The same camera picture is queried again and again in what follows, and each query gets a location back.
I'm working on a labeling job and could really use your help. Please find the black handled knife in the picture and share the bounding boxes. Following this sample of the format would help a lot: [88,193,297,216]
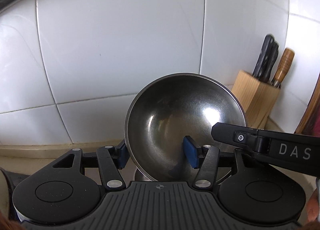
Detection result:
[252,34,274,79]

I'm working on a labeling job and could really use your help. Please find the dark handled knife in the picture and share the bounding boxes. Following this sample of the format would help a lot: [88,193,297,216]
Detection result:
[259,41,279,83]

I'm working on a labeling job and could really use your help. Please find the ribbed wooden handled knife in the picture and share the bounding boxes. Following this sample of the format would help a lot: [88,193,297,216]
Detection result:
[271,48,295,88]

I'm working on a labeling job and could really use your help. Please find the steel bowl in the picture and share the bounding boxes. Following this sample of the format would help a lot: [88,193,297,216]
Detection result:
[124,73,247,182]

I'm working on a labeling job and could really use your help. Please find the wooden knife block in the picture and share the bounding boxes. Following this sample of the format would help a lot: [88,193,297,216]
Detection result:
[232,70,280,129]

